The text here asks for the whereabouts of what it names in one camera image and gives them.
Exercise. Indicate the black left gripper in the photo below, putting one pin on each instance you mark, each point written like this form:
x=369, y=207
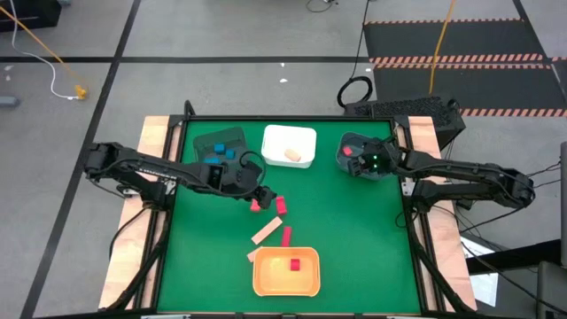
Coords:
x=241, y=184

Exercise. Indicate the long natural wooden block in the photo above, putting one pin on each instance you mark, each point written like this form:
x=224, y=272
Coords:
x=266, y=230

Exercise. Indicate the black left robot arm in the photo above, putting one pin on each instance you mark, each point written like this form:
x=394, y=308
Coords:
x=155, y=170

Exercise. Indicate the large natural wooden block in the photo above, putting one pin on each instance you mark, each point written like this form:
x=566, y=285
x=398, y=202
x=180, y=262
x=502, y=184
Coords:
x=292, y=155

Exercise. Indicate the black hazard striped mat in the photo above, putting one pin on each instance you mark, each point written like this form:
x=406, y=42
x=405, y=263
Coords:
x=443, y=40
x=487, y=84

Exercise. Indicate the grey plastic bin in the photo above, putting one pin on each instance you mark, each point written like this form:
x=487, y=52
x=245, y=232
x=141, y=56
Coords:
x=342, y=142

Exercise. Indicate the black table frame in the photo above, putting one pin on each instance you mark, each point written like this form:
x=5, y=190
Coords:
x=288, y=118

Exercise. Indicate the long red foam block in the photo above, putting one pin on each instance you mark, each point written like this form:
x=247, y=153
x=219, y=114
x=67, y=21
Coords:
x=286, y=236

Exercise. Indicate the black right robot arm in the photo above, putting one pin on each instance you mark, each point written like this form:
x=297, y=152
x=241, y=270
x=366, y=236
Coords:
x=465, y=173

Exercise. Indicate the black floor box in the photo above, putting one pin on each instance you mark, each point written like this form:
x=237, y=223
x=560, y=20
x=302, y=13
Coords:
x=26, y=15

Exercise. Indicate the large blue foam block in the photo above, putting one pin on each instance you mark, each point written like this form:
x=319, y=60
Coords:
x=212, y=160

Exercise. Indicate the small red foam block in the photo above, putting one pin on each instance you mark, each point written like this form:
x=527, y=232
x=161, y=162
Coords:
x=295, y=264

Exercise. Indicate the dark green translucent bin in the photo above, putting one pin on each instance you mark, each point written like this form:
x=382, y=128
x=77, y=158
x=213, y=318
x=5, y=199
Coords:
x=204, y=142

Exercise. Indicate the red arch foam block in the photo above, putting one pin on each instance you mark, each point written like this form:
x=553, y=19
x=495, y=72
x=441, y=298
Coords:
x=281, y=205

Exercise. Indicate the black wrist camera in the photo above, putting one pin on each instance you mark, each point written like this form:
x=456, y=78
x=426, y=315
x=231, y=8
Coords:
x=251, y=170
x=374, y=161

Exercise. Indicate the yellow plastic bin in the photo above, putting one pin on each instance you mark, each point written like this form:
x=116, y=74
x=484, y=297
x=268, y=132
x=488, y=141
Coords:
x=274, y=283

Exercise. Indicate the small blue foam block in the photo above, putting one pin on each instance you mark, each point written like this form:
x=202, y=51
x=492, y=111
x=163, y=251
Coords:
x=219, y=147

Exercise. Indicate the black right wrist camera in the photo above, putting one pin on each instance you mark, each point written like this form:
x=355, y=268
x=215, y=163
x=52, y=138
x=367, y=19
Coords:
x=374, y=161

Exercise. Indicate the white plastic bin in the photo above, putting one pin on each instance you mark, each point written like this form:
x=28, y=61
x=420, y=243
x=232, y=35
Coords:
x=283, y=137

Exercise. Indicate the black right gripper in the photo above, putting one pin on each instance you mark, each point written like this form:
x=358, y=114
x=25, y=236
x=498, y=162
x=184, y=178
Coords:
x=387, y=161

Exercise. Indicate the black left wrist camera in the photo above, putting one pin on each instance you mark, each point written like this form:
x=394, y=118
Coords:
x=251, y=170

